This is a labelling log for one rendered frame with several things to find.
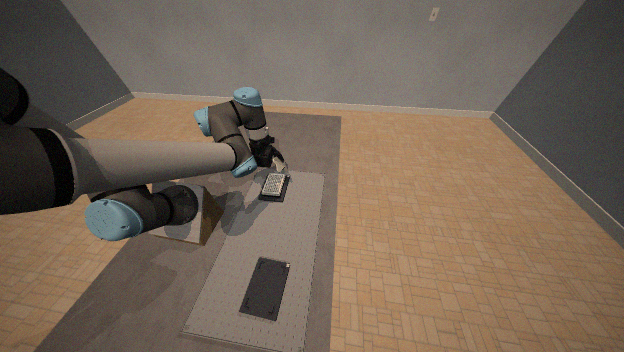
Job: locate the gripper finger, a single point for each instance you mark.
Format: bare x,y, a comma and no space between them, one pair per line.
279,161

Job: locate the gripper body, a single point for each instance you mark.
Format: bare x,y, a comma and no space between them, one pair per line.
265,152

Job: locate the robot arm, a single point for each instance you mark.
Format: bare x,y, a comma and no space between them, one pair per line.
114,173

